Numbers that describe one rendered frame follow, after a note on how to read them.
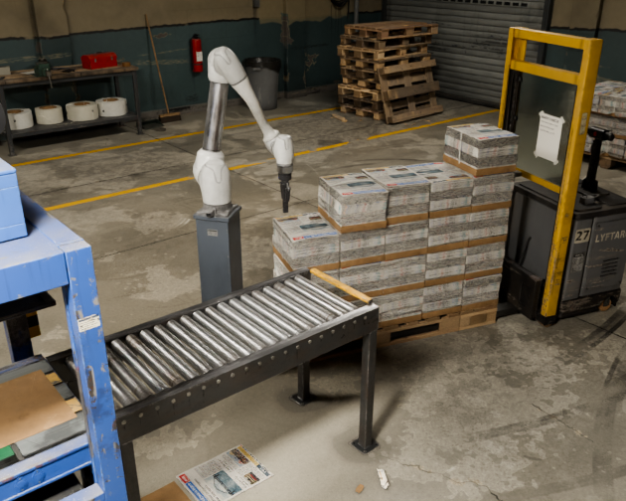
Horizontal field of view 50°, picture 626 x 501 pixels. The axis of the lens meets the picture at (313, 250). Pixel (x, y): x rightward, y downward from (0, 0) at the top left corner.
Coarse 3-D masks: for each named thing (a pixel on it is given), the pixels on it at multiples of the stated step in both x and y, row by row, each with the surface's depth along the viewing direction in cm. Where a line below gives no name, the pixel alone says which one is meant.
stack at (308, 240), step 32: (288, 224) 392; (320, 224) 392; (416, 224) 397; (448, 224) 406; (288, 256) 382; (320, 256) 381; (352, 256) 389; (416, 256) 405; (448, 256) 415; (384, 288) 406; (448, 288) 425; (384, 320) 416; (416, 320) 427; (448, 320) 435; (352, 352) 416
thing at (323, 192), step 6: (342, 174) 404; (348, 174) 404; (354, 174) 404; (360, 174) 404; (324, 180) 393; (330, 180) 393; (336, 180) 393; (342, 180) 394; (348, 180) 394; (354, 180) 394; (324, 186) 393; (318, 192) 404; (324, 192) 395; (318, 198) 405; (324, 198) 396; (324, 204) 396; (324, 210) 398
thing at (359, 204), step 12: (336, 192) 376; (348, 192) 373; (360, 192) 373; (372, 192) 374; (384, 192) 376; (336, 204) 378; (348, 204) 371; (360, 204) 374; (372, 204) 377; (384, 204) 380; (336, 216) 380; (348, 216) 375; (360, 216) 378; (372, 216) 381; (384, 216) 384
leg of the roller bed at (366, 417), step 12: (372, 336) 311; (372, 348) 314; (372, 360) 317; (372, 372) 320; (372, 384) 323; (372, 396) 326; (360, 408) 330; (372, 408) 329; (360, 420) 333; (372, 420) 333; (360, 432) 336; (372, 432) 336; (372, 444) 339
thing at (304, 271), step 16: (288, 272) 339; (304, 272) 340; (256, 288) 323; (208, 304) 308; (160, 320) 295; (176, 320) 298; (112, 336) 283; (64, 352) 271; (112, 352) 282; (64, 368) 270
